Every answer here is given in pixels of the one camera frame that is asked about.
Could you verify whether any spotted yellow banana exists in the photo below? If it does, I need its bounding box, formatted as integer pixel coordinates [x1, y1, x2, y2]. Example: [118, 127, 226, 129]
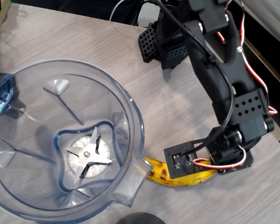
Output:
[144, 156, 218, 187]

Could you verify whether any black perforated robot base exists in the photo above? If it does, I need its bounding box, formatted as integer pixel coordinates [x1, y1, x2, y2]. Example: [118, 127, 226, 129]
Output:
[138, 21, 189, 70]

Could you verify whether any steel blender blade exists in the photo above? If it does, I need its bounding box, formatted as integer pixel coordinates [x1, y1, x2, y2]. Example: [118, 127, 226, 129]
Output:
[67, 126, 113, 184]

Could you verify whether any transparent plastic blender jar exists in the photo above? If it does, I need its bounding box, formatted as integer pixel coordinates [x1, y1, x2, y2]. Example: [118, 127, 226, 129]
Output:
[0, 58, 154, 218]

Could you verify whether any black round lid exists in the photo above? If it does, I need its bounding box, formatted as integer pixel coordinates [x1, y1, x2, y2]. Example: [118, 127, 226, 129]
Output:
[115, 212, 166, 224]

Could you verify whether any red white servo cable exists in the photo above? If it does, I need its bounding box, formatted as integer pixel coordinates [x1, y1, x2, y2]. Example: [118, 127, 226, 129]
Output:
[216, 0, 278, 115]
[192, 144, 248, 170]

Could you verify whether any black camera cable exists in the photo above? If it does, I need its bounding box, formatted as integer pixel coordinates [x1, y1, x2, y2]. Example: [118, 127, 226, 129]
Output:
[155, 0, 235, 156]

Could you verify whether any black camera board mount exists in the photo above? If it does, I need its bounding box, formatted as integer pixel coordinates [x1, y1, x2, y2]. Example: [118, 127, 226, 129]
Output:
[163, 140, 212, 180]

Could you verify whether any dark metal rail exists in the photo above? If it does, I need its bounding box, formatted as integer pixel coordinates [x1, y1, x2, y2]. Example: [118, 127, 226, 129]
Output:
[244, 37, 280, 92]

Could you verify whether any thin white cable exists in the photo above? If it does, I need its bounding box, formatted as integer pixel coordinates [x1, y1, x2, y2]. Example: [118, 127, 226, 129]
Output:
[109, 0, 127, 21]

